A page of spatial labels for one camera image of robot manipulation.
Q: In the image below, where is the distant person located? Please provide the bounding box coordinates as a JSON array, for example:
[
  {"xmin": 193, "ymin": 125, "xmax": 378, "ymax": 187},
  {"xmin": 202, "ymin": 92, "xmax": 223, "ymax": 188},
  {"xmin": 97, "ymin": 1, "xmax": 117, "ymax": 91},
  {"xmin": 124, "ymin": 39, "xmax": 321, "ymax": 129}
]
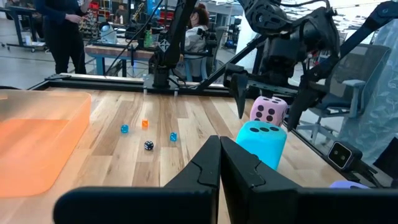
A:
[{"xmin": 114, "ymin": 3, "xmax": 129, "ymax": 25}]

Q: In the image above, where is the seated person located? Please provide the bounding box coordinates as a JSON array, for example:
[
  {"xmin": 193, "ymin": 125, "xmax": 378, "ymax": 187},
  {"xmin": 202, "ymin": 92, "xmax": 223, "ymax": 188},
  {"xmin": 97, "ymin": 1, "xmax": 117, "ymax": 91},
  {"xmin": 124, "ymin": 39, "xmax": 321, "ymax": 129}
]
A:
[{"xmin": 174, "ymin": 2, "xmax": 218, "ymax": 82}]

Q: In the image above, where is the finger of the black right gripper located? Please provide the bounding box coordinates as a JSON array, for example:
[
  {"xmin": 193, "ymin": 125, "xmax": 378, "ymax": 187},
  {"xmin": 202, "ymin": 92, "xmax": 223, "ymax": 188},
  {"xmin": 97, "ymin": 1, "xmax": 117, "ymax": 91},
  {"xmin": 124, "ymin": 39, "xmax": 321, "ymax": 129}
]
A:
[
  {"xmin": 229, "ymin": 72, "xmax": 250, "ymax": 120},
  {"xmin": 285, "ymin": 77, "xmax": 318, "ymax": 132}
]

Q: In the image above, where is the grey mesh office chair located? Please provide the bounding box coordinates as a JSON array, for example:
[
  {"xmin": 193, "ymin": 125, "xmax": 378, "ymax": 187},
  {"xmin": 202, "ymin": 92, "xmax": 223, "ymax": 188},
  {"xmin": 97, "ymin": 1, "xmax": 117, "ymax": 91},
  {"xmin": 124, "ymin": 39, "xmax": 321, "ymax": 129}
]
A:
[{"xmin": 297, "ymin": 43, "xmax": 392, "ymax": 146}]

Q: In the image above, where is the clear plastic sheeting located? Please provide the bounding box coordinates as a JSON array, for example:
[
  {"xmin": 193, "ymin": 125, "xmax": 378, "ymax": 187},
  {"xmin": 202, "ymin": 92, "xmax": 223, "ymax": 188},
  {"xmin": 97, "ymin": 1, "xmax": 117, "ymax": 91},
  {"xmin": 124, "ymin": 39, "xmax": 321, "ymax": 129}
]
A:
[{"xmin": 337, "ymin": 18, "xmax": 398, "ymax": 166}]

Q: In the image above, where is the large teal foam die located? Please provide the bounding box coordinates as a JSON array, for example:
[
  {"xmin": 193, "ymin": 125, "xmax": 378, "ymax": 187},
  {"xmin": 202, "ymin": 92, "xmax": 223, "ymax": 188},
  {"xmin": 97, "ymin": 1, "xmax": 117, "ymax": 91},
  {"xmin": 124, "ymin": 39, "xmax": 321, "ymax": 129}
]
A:
[{"xmin": 235, "ymin": 120, "xmax": 288, "ymax": 171}]

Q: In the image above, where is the large purple foam die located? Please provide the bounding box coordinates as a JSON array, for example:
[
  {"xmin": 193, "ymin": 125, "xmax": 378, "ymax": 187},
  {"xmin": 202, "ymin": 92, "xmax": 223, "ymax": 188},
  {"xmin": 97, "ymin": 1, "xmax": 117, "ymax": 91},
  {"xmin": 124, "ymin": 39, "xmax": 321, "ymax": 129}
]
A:
[{"xmin": 328, "ymin": 180, "xmax": 371, "ymax": 190}]

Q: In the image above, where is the black table-level camera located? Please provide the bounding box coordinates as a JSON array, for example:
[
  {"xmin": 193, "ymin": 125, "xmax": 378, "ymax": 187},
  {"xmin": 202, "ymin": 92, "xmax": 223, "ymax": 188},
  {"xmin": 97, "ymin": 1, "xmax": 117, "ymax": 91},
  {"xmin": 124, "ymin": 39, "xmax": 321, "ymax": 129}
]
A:
[{"xmin": 326, "ymin": 141, "xmax": 364, "ymax": 171}]

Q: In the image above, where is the large pink foam die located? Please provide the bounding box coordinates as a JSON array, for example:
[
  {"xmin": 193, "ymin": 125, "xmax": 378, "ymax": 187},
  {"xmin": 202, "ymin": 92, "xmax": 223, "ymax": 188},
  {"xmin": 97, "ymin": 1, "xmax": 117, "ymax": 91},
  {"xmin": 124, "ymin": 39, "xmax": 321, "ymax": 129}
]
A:
[{"xmin": 249, "ymin": 95, "xmax": 289, "ymax": 127}]

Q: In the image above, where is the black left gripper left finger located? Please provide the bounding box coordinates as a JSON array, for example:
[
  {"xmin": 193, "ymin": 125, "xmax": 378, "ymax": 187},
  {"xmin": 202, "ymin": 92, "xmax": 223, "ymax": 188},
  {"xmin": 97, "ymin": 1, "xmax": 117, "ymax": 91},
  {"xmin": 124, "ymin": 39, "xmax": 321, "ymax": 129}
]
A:
[{"xmin": 53, "ymin": 135, "xmax": 221, "ymax": 224}]

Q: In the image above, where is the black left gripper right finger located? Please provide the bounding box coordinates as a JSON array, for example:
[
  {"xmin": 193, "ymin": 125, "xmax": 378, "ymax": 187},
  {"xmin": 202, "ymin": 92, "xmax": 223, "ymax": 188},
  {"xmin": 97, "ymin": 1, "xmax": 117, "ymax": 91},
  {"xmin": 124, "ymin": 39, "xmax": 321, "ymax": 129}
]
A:
[{"xmin": 220, "ymin": 136, "xmax": 398, "ymax": 224}]

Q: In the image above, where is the orange translucent plastic bin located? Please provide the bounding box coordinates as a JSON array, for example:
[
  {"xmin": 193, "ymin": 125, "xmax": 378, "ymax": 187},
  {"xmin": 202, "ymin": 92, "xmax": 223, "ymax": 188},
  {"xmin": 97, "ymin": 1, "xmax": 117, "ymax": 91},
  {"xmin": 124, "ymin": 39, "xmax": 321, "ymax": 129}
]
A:
[{"xmin": 0, "ymin": 89, "xmax": 93, "ymax": 198}]

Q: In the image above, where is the standing person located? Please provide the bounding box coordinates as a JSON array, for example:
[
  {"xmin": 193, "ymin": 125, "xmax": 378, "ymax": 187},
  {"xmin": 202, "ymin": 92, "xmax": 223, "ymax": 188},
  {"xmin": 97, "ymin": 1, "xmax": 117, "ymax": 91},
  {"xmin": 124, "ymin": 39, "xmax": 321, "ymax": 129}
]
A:
[{"xmin": 33, "ymin": 0, "xmax": 94, "ymax": 75}]

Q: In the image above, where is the blue-legged wooden workbench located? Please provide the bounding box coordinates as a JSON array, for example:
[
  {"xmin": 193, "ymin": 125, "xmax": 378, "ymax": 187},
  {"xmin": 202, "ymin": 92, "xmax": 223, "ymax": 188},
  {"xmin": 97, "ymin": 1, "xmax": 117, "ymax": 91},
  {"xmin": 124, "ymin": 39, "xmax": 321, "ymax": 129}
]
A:
[{"xmin": 84, "ymin": 43, "xmax": 156, "ymax": 77}]

